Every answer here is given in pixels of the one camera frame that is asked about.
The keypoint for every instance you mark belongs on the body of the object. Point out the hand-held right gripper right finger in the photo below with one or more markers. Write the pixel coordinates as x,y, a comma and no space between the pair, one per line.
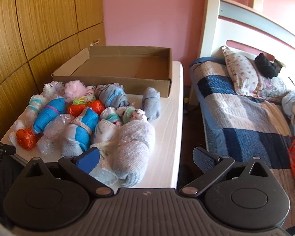
204,158

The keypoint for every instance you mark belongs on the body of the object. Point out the blue sock bundle pink band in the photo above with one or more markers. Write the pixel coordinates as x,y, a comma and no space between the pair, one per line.
49,113

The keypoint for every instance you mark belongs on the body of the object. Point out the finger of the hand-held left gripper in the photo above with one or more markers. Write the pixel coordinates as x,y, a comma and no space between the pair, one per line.
2,148

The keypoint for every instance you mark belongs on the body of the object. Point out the orange white sock roll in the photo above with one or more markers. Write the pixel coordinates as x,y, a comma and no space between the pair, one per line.
52,132

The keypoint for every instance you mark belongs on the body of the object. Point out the black cloth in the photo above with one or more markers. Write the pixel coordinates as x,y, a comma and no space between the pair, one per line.
266,66

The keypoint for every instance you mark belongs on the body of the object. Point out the wooden wardrobe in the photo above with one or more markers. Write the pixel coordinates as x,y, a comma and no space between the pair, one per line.
27,17

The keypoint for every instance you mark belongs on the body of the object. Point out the white floral bundle green band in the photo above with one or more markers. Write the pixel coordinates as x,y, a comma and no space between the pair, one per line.
135,114
110,115

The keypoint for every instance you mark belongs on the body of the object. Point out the lilac printed pillow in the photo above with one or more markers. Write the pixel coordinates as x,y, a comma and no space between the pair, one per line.
272,87

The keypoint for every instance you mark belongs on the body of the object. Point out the brown cardboard box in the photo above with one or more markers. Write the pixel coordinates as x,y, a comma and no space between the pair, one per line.
127,83

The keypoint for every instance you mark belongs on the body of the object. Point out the orange bundle with green ribbon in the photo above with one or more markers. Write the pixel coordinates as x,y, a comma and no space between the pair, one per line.
76,109

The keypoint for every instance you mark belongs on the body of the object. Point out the plain orange plastic bundle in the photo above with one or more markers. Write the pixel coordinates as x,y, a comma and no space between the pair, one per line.
25,139

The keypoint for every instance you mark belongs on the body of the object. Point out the white bedside table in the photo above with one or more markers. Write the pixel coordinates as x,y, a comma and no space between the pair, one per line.
167,132

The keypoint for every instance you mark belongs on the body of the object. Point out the white bed headboard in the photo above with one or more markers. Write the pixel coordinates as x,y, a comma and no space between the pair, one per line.
211,29

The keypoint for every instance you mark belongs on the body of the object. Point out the pink fluffy toy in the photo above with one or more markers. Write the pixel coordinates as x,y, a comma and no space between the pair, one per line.
75,91

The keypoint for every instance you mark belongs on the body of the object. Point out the white dotted bundle pink band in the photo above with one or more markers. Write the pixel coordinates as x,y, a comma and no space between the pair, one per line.
91,92

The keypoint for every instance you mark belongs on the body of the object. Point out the grey sock bundle blue band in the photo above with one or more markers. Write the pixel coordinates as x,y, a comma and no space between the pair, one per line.
113,95

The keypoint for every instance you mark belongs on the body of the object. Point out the lavender white plastic bundle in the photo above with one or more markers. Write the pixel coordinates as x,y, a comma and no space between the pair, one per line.
57,86

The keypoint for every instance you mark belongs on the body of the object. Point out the white and blue sock bundle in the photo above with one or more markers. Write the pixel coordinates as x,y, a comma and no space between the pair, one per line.
78,132

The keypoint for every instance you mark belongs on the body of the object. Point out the white printed sock bundle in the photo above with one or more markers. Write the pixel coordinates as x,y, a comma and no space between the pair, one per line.
104,132

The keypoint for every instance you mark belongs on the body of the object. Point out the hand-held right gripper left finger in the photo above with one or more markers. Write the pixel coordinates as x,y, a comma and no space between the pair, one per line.
88,159

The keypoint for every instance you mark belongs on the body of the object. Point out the floral pillow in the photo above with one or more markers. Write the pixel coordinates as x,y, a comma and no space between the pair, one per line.
241,73

